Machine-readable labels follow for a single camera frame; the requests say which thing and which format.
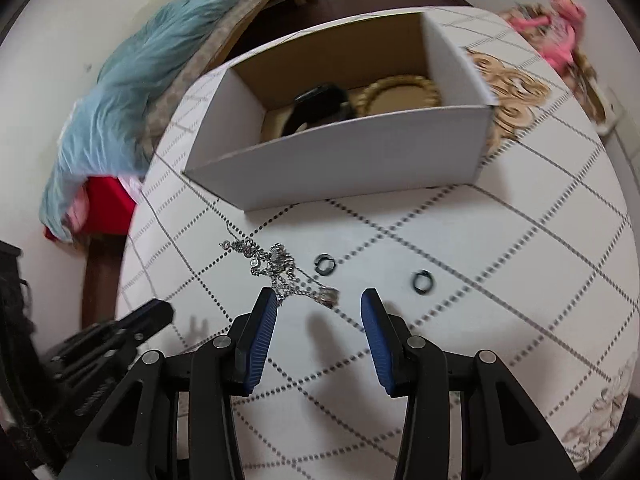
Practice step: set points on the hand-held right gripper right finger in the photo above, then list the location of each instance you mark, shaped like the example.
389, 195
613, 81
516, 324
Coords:
380, 345

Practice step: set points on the white cardboard box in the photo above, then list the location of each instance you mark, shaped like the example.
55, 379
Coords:
350, 155

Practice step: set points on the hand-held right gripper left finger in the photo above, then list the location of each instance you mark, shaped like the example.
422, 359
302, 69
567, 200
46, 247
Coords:
257, 350

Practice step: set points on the black wristwatch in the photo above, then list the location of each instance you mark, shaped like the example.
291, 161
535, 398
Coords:
320, 105

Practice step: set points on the white checked tablecloth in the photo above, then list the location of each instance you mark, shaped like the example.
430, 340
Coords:
525, 220

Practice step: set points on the pink doll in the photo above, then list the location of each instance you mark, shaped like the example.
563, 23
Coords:
555, 25

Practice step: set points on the beige patterned chair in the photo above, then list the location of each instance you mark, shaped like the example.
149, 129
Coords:
200, 60

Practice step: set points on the red cloth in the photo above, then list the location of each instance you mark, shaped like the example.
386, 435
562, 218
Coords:
110, 200

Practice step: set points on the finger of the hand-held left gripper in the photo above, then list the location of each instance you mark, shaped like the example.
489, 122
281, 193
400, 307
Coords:
149, 316

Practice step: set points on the blue fluffy blanket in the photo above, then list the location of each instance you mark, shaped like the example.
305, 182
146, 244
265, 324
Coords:
150, 75

